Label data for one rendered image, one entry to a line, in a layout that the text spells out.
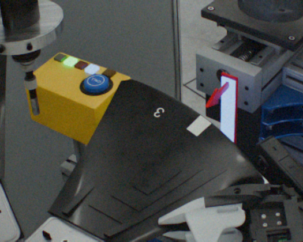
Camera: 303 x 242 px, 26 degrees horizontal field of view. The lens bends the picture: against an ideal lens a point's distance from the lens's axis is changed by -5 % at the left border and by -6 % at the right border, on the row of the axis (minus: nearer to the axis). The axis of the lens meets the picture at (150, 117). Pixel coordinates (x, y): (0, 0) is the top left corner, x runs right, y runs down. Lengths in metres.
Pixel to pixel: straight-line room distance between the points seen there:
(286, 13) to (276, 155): 0.60
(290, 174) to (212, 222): 0.11
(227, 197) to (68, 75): 0.51
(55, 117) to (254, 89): 0.38
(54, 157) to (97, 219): 1.18
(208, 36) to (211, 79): 1.90
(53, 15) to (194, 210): 0.29
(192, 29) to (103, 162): 2.52
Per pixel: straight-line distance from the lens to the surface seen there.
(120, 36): 1.98
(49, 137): 1.86
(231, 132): 0.97
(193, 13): 3.41
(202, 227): 0.71
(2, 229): 0.66
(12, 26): 0.53
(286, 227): 0.70
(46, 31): 0.51
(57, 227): 0.74
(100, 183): 0.77
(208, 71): 1.32
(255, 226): 0.71
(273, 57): 1.35
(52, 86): 1.13
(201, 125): 0.84
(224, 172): 0.81
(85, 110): 1.08
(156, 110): 0.84
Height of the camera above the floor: 1.73
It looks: 39 degrees down
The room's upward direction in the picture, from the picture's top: 4 degrees counter-clockwise
